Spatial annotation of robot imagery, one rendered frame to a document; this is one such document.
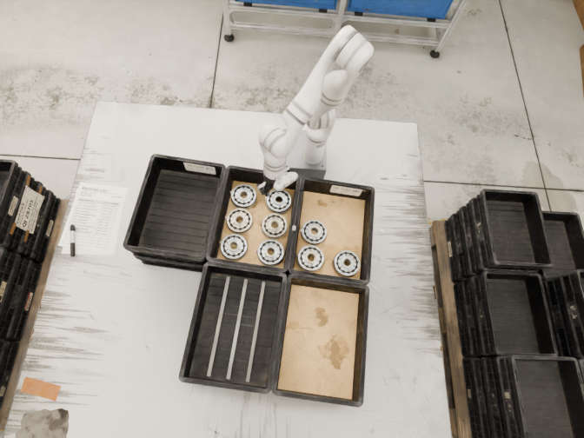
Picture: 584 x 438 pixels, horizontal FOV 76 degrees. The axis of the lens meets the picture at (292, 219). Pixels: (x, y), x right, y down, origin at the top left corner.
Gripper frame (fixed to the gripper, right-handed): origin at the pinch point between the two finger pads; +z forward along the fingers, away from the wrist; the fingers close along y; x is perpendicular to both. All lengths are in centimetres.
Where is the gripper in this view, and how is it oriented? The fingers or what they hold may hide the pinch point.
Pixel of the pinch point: (273, 189)
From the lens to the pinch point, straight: 138.8
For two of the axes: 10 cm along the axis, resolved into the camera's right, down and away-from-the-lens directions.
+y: -7.9, 5.5, -2.8
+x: 6.1, 7.5, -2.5
